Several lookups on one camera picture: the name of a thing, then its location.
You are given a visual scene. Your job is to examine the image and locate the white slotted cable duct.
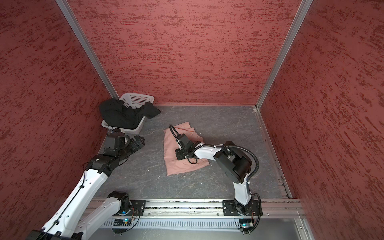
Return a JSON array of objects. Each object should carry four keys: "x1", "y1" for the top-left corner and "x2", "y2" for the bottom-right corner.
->
[{"x1": 101, "y1": 218, "x2": 241, "y2": 229}]

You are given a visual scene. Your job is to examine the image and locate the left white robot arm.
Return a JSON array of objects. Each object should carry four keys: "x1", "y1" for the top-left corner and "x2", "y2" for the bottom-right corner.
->
[{"x1": 27, "y1": 133, "x2": 145, "y2": 240}]

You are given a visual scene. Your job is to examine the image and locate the circuit board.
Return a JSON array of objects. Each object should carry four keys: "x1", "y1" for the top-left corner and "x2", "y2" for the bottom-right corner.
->
[
  {"x1": 239, "y1": 219, "x2": 254, "y2": 233},
  {"x1": 113, "y1": 219, "x2": 132, "y2": 228}
]

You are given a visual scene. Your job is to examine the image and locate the right aluminium corner post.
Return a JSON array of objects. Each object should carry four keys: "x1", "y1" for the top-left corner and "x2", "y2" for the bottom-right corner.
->
[{"x1": 256, "y1": 0, "x2": 313, "y2": 111}]

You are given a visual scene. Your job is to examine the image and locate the pink shorts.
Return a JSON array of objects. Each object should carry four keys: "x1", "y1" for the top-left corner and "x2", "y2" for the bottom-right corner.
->
[{"x1": 163, "y1": 121, "x2": 210, "y2": 177}]

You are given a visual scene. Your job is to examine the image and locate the white plastic laundry basket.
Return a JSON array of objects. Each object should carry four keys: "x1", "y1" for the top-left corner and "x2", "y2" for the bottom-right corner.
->
[{"x1": 118, "y1": 93, "x2": 155, "y2": 136}]

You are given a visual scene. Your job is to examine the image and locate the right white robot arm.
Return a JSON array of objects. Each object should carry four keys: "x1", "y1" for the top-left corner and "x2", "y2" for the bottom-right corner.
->
[{"x1": 175, "y1": 134, "x2": 260, "y2": 216}]

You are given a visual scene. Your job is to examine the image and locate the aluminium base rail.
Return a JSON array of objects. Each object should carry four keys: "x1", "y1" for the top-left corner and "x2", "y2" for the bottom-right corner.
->
[{"x1": 86, "y1": 197, "x2": 305, "y2": 218}]

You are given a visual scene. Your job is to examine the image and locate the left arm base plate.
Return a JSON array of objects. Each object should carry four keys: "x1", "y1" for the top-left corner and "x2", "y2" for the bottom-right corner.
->
[{"x1": 117, "y1": 200, "x2": 147, "y2": 216}]

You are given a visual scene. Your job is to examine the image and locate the black shorts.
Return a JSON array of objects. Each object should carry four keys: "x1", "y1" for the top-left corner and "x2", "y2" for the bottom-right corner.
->
[{"x1": 99, "y1": 99, "x2": 161, "y2": 130}]

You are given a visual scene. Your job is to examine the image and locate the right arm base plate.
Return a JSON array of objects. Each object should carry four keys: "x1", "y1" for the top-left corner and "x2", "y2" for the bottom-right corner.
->
[{"x1": 222, "y1": 199, "x2": 263, "y2": 216}]

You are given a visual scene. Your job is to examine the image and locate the left circuit board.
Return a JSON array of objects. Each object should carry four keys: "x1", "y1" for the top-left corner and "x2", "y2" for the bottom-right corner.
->
[{"x1": 113, "y1": 219, "x2": 132, "y2": 228}]

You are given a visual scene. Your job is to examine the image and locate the left aluminium corner post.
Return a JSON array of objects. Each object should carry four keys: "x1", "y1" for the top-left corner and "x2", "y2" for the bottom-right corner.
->
[{"x1": 56, "y1": 0, "x2": 119, "y2": 99}]

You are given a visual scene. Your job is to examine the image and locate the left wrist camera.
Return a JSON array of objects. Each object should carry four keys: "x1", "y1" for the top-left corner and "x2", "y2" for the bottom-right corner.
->
[{"x1": 102, "y1": 129, "x2": 128, "y2": 157}]

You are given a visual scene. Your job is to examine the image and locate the right circuit board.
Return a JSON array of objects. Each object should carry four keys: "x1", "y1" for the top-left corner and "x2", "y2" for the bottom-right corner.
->
[{"x1": 239, "y1": 219, "x2": 254, "y2": 233}]

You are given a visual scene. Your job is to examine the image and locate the aluminium corner post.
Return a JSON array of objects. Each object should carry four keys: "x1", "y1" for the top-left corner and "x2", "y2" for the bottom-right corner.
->
[
  {"x1": 56, "y1": 0, "x2": 119, "y2": 99},
  {"x1": 256, "y1": 0, "x2": 313, "y2": 111}
]

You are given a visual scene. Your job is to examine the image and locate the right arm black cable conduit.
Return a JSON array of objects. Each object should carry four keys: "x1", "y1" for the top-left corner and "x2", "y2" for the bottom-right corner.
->
[{"x1": 168, "y1": 123, "x2": 262, "y2": 233}]

